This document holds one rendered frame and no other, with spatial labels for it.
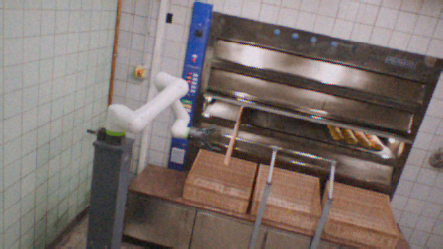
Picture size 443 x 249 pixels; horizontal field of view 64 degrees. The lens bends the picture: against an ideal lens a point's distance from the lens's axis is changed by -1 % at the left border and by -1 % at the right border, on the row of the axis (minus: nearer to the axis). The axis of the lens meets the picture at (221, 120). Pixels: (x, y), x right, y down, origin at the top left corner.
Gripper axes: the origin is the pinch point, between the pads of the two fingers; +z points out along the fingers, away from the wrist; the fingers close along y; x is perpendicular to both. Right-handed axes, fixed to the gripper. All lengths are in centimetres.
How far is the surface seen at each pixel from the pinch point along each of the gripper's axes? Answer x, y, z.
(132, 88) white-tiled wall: -58, -9, -95
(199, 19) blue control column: -53, -83, -43
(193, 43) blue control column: -54, -62, -45
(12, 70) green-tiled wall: 73, -41, -119
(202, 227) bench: -2, 80, -1
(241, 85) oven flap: -56, -35, 4
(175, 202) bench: -2, 62, -27
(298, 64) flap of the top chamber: -56, -63, 47
